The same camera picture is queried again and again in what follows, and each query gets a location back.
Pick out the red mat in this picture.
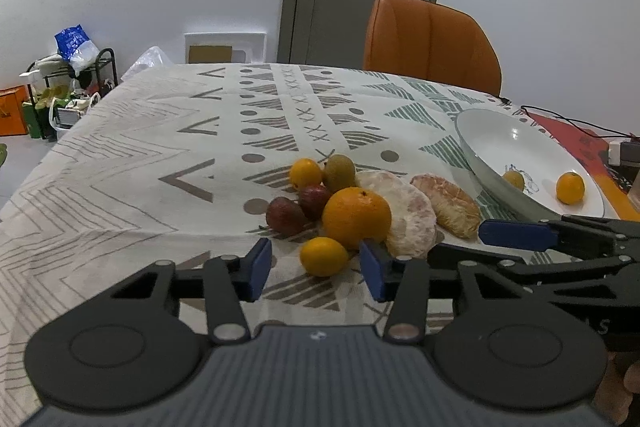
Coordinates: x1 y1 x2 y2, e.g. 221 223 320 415
522 109 640 223

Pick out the patterned tablecloth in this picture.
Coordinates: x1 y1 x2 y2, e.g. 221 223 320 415
0 63 556 418

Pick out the clear plastic bag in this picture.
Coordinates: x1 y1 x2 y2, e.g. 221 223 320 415
121 47 173 82

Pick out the person's right hand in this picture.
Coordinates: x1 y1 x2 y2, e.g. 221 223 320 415
602 349 640 425

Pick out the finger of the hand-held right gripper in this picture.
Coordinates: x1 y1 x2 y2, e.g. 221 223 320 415
428 244 640 293
478 214 640 260

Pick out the power adapter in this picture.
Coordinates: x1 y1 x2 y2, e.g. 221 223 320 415
607 139 640 168

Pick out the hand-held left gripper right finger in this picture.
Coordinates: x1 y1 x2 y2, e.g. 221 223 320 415
359 239 531 344

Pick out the white foam packaging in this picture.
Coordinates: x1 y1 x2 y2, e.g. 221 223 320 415
184 32 267 66

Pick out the black cable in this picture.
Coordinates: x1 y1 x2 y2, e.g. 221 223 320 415
500 96 640 140

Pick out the small orange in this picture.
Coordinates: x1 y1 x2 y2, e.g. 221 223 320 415
299 237 350 278
556 172 585 205
289 158 323 190

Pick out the orange chair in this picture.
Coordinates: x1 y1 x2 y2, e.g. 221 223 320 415
362 0 502 96

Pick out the yellow-green round fruit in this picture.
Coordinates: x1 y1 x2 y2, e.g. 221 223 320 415
502 170 525 194

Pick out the white plate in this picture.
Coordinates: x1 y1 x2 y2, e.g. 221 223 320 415
454 108 606 223

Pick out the brown cardboard sheet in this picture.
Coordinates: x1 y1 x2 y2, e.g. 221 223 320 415
190 46 233 64

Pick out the blue plastic bag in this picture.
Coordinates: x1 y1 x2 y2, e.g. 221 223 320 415
55 25 100 72

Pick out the large orange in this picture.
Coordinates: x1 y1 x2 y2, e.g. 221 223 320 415
321 187 393 252

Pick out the large peeled pomelo piece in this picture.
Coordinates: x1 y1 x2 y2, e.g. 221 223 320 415
355 170 438 260

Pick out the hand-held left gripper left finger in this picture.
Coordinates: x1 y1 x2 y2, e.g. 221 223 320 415
109 237 273 344

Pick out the orange box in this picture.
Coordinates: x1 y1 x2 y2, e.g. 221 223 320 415
0 85 29 138

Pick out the dark red passion fruit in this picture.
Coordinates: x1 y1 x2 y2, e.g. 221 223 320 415
298 185 333 222
265 197 308 237

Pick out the white basket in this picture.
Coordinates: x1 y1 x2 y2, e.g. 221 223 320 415
48 99 93 142

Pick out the black metal rack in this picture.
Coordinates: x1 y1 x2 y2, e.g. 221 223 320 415
27 48 118 140

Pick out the green box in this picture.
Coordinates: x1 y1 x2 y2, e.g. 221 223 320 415
21 101 48 138

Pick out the brown-green round fruit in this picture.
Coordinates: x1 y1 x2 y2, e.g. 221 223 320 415
322 154 357 194

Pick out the peeled pomelo segment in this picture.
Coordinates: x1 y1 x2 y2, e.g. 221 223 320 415
410 173 482 239

